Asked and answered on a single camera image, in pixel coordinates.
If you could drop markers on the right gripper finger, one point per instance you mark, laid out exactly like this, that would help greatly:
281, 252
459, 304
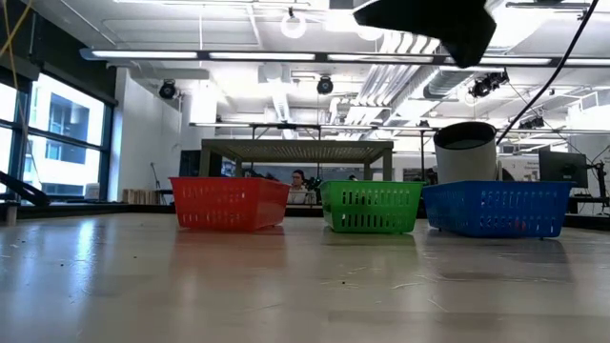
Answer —
438, 21

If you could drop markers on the black background robot arm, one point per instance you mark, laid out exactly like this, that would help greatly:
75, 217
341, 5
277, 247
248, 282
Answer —
313, 183

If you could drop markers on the black ceiling spotlight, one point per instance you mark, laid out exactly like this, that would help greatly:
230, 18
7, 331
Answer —
168, 89
325, 85

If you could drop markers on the white canister black lid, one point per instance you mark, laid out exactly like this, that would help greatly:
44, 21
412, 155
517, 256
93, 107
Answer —
464, 162

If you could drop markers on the round white ceiling lamp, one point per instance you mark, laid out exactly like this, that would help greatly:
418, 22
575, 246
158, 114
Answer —
293, 26

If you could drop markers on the ceiling light bar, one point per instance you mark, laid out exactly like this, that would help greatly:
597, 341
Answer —
262, 55

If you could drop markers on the black computer monitor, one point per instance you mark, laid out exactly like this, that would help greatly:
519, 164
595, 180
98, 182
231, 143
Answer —
562, 169

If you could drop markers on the blue plastic basket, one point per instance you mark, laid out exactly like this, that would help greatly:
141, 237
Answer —
495, 209

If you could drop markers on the green plastic basket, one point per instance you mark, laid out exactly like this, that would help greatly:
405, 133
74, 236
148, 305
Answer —
372, 207

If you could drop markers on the person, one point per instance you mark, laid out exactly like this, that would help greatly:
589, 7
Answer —
298, 177

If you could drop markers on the red plastic basket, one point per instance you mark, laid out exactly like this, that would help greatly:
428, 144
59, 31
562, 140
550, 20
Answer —
229, 205

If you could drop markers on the black cabinet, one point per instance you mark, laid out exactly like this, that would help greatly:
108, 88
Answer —
190, 164

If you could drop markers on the wooden blocks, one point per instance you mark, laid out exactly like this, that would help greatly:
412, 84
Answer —
138, 196

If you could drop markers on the white bin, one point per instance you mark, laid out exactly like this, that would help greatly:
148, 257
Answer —
92, 190

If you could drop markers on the silver ventilation duct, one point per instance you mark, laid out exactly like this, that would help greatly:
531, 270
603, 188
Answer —
448, 81

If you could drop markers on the black ceiling camera cluster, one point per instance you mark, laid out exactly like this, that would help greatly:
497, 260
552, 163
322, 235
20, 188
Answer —
486, 86
536, 123

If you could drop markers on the black background gantry frame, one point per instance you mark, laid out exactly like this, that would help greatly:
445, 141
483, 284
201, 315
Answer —
286, 126

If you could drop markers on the window with dark frame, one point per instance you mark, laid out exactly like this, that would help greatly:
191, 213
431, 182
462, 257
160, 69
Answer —
67, 124

